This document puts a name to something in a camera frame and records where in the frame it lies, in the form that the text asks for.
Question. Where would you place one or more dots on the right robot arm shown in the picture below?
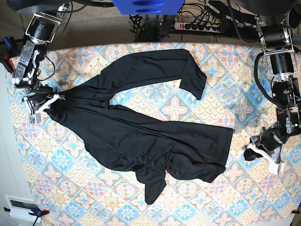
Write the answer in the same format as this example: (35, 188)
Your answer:
(40, 32)

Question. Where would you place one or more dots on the blue mount plate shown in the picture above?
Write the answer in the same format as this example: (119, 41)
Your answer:
(147, 7)

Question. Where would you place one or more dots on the white power strip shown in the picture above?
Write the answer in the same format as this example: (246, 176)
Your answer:
(181, 26)

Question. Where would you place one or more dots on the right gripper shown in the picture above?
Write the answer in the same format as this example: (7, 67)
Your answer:
(39, 95)

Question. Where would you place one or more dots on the white wall panel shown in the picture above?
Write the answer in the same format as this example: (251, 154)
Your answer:
(20, 208)

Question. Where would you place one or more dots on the white camera bracket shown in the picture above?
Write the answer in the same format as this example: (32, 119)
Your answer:
(275, 165)
(36, 109)

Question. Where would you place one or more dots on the patterned tablecloth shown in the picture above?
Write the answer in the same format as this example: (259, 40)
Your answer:
(64, 179)

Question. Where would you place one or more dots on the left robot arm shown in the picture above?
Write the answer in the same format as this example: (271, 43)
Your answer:
(276, 36)

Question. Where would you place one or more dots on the blue orange clamp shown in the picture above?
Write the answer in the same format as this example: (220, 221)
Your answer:
(37, 212)
(11, 52)

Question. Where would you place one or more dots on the black t-shirt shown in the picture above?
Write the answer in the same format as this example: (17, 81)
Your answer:
(124, 140)

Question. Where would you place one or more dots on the blue orange clamp bottom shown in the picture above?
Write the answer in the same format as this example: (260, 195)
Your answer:
(37, 212)

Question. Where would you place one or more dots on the blue orange clamp left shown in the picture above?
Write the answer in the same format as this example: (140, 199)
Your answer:
(11, 52)

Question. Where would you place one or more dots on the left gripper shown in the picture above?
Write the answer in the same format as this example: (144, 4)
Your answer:
(269, 140)

